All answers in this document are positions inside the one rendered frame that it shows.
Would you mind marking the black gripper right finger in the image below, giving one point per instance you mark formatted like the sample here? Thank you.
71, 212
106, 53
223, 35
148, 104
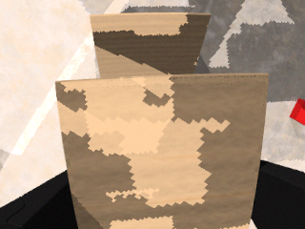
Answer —
279, 199

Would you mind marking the red block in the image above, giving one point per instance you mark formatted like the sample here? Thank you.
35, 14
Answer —
299, 111

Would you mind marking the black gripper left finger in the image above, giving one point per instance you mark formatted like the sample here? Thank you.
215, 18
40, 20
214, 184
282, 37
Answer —
47, 206

